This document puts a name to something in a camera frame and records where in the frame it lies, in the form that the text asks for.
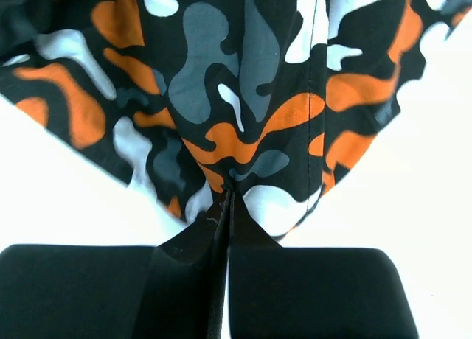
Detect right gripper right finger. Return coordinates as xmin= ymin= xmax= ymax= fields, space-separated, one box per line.
xmin=229 ymin=194 xmax=418 ymax=338

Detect orange camouflage shorts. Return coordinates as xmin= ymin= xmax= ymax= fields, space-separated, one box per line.
xmin=1 ymin=0 xmax=471 ymax=240

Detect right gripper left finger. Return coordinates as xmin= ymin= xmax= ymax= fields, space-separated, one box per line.
xmin=1 ymin=192 xmax=231 ymax=338

